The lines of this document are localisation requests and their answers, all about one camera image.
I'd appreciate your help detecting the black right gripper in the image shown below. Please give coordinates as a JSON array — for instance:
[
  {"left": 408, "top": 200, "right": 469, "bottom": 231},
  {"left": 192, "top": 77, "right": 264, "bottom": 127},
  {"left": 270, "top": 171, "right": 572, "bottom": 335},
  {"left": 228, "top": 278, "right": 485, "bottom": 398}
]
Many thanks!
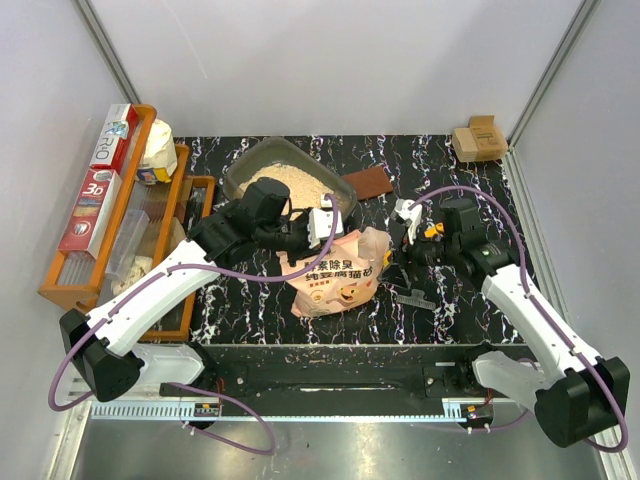
[{"left": 377, "top": 222, "right": 460, "bottom": 289}]

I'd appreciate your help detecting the black bag clip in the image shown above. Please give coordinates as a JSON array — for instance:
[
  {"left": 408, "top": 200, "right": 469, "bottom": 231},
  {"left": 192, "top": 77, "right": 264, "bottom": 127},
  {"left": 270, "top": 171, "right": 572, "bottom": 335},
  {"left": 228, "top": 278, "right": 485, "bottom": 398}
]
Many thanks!
[{"left": 396, "top": 289, "right": 437, "bottom": 311}]

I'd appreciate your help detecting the pink cat litter bag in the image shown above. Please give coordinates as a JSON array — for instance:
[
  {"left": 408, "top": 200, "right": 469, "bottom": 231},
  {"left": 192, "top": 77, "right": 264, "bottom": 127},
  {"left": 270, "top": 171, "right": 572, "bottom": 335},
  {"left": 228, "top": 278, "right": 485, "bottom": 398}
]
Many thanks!
[{"left": 288, "top": 227, "right": 391, "bottom": 318}]

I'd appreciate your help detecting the yellow plastic litter scoop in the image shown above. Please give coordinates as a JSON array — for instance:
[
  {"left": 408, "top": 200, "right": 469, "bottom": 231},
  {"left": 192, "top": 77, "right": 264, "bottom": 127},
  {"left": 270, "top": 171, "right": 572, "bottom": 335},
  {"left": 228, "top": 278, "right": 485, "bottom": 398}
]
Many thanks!
[{"left": 383, "top": 223, "right": 444, "bottom": 268}]

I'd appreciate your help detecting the grey plastic litter box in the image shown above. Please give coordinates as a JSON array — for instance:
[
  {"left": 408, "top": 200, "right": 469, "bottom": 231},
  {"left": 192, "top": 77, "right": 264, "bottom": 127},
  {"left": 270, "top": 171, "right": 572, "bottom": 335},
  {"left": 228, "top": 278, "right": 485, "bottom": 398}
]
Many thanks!
[{"left": 223, "top": 137, "right": 358, "bottom": 219}]

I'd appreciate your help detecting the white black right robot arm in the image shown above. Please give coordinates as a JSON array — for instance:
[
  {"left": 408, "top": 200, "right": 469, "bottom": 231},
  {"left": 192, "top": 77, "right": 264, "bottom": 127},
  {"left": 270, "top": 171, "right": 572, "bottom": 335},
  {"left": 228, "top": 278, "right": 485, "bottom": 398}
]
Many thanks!
[{"left": 393, "top": 198, "right": 630, "bottom": 448}]

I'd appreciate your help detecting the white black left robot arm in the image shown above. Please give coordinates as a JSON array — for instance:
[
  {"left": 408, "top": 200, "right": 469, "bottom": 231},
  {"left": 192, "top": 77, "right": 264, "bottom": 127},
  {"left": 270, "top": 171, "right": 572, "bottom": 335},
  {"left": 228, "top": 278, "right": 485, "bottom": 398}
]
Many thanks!
[{"left": 60, "top": 178, "right": 326, "bottom": 402}]

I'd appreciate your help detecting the brown cardboard box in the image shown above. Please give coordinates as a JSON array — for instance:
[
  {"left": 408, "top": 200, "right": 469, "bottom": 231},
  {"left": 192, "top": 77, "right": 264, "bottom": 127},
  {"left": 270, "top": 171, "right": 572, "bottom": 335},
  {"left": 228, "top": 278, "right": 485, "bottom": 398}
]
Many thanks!
[{"left": 452, "top": 115, "right": 508, "bottom": 163}]

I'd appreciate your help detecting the red white toothpaste box upper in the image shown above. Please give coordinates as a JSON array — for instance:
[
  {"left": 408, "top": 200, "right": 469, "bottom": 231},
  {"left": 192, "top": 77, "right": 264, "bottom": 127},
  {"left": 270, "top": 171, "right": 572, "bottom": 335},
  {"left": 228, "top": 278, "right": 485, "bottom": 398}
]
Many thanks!
[{"left": 89, "top": 104, "right": 138, "bottom": 173}]

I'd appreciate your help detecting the red white toothpaste box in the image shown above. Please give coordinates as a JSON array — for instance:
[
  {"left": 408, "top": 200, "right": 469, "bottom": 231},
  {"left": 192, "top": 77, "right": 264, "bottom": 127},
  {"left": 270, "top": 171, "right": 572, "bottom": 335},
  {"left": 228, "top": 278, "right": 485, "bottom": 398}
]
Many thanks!
[
  {"left": 58, "top": 168, "right": 121, "bottom": 259},
  {"left": 89, "top": 104, "right": 138, "bottom": 173}
]

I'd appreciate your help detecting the red white toothpaste box lower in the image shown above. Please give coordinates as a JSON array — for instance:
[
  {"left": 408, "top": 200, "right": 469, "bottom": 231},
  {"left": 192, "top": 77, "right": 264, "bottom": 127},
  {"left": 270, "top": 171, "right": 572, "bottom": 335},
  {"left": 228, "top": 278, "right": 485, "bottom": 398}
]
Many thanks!
[{"left": 58, "top": 168, "right": 121, "bottom": 259}]

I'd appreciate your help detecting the orange wooden tray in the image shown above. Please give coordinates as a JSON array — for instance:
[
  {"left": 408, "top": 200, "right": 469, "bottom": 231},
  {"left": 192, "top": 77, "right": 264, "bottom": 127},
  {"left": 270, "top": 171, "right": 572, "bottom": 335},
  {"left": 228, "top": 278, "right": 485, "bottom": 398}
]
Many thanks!
[{"left": 142, "top": 176, "right": 216, "bottom": 343}]

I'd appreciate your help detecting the tan kraft paper bag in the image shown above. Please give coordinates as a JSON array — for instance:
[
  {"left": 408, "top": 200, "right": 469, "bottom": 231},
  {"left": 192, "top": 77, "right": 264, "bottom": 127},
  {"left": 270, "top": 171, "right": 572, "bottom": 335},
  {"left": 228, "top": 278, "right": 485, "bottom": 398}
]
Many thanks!
[{"left": 165, "top": 217, "right": 186, "bottom": 254}]

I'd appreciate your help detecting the white paper flour bag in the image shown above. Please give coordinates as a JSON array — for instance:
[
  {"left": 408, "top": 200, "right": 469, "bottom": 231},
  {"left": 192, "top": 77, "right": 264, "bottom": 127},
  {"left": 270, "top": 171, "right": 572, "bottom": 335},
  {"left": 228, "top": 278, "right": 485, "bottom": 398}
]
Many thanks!
[{"left": 136, "top": 119, "right": 178, "bottom": 185}]

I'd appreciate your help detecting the clear plastic container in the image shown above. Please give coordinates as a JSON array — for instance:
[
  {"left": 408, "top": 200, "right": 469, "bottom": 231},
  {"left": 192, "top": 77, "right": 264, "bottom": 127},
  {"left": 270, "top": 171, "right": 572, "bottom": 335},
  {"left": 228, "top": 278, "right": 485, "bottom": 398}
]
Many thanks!
[{"left": 105, "top": 209, "right": 149, "bottom": 281}]

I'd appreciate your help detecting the orange wooden rack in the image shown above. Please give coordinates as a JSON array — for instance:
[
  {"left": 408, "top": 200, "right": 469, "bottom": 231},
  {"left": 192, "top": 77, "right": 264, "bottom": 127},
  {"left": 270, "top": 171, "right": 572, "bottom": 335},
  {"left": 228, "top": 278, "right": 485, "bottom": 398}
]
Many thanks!
[{"left": 39, "top": 104, "right": 189, "bottom": 312}]

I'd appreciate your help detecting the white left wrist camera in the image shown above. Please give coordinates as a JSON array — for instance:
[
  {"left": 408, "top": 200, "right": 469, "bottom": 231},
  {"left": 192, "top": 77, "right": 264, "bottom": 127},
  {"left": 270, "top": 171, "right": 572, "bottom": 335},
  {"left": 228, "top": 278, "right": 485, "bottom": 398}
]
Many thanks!
[{"left": 307, "top": 194, "right": 344, "bottom": 248}]

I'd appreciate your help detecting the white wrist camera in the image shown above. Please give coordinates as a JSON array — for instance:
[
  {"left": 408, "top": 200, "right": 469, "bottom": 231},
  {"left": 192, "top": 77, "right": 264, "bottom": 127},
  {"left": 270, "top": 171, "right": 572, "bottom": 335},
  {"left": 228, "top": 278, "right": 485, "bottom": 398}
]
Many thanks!
[
  {"left": 391, "top": 199, "right": 422, "bottom": 245},
  {"left": 307, "top": 194, "right": 344, "bottom": 248}
]

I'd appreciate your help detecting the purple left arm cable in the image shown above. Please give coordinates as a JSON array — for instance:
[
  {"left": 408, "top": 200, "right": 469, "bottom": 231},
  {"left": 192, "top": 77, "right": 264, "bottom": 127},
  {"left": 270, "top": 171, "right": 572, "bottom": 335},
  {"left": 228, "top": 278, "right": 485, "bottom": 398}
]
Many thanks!
[{"left": 48, "top": 193, "right": 339, "bottom": 455}]

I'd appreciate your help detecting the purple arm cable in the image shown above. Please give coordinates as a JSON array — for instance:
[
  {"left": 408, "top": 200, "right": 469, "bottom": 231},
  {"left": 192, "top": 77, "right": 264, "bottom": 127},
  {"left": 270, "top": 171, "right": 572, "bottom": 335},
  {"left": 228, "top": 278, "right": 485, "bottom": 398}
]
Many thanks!
[
  {"left": 48, "top": 193, "right": 339, "bottom": 455},
  {"left": 409, "top": 185, "right": 629, "bottom": 454}
]

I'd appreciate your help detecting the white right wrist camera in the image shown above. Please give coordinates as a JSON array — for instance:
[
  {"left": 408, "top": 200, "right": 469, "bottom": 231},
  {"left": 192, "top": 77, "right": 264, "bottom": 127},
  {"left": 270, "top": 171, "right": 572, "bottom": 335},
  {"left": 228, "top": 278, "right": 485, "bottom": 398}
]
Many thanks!
[{"left": 391, "top": 199, "right": 422, "bottom": 245}]

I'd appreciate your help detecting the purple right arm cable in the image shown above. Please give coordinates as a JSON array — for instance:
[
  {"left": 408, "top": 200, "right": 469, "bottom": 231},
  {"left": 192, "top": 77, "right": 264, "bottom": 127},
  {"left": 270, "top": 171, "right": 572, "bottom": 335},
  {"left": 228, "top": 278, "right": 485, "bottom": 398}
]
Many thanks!
[{"left": 409, "top": 185, "right": 629, "bottom": 454}]

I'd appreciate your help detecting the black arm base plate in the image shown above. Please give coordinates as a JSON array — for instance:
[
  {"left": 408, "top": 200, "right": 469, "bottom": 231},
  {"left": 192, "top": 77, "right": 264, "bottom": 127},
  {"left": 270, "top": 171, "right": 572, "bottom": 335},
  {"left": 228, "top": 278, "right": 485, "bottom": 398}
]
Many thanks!
[{"left": 182, "top": 343, "right": 491, "bottom": 398}]

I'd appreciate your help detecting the aluminium rail frame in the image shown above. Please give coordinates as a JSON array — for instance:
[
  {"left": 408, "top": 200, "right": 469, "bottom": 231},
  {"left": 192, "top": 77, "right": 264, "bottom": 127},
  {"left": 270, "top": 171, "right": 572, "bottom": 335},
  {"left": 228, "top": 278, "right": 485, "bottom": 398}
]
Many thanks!
[{"left": 59, "top": 149, "right": 640, "bottom": 480}]

